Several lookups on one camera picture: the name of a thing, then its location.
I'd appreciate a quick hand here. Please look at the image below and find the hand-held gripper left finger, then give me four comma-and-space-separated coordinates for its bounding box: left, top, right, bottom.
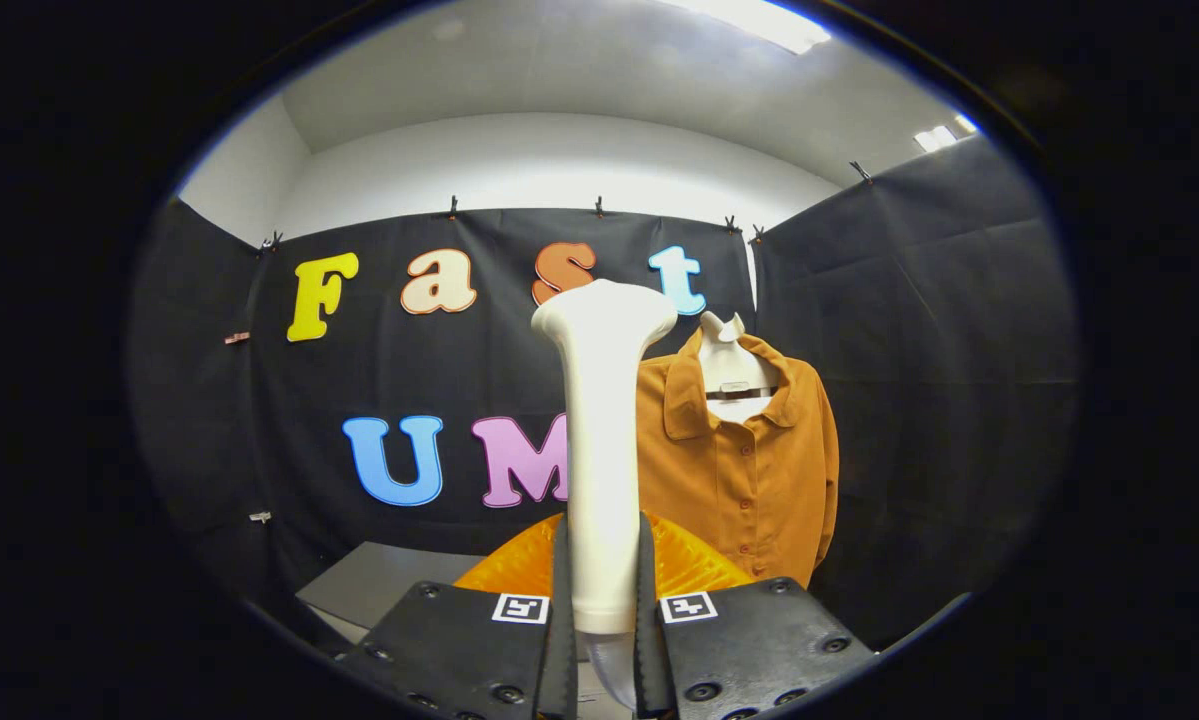
337, 512, 578, 720

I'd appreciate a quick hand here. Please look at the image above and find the white garment steamer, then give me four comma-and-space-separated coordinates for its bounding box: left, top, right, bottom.
531, 279, 679, 637

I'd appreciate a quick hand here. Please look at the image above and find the row of black clips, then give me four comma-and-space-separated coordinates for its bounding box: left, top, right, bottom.
257, 160, 875, 253

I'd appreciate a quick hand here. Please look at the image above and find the white steamer hose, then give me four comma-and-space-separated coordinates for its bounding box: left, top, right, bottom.
583, 632, 640, 713

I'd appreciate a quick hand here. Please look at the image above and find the orange button shirt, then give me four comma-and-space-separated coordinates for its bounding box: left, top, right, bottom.
636, 328, 841, 589

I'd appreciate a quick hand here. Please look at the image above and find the black backdrop cloth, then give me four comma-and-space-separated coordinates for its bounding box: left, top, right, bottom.
127, 135, 1078, 651

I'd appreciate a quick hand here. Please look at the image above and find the long ceiling light panel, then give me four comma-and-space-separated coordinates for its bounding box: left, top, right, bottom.
659, 0, 833, 56

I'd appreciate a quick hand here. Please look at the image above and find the white mannequin torso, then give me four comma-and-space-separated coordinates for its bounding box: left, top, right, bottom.
697, 311, 783, 424

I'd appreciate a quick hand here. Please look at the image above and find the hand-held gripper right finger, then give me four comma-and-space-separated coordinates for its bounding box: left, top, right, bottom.
634, 512, 876, 720

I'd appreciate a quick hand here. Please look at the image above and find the grey drawer cabinet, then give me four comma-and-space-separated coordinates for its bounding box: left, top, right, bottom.
296, 541, 560, 656

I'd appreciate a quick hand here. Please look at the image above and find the small ceiling light panel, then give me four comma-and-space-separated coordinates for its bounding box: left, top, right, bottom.
913, 113, 981, 154

